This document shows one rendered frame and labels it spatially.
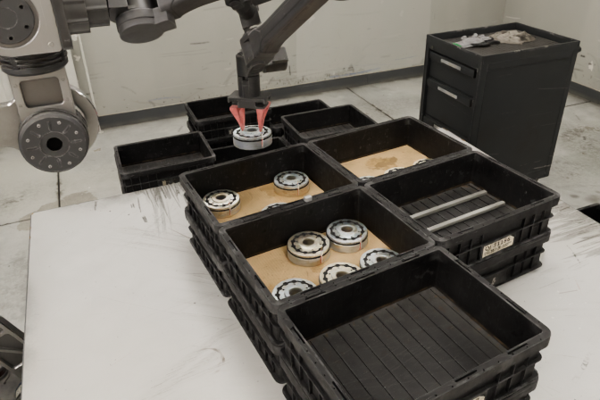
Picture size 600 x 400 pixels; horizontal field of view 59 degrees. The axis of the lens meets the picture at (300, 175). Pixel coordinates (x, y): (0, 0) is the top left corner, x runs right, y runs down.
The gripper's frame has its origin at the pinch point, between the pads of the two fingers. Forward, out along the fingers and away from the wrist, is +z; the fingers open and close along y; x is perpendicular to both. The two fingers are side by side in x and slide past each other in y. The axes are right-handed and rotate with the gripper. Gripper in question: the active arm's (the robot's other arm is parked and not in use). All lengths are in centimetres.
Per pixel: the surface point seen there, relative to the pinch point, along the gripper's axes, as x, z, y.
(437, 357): 48, 25, -50
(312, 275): 28.9, 23.8, -22.1
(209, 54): -259, 46, 118
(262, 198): -1.4, 22.1, -1.2
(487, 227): 16, 14, -60
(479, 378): 60, 17, -56
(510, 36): -173, 9, -87
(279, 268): 27.8, 23.7, -14.0
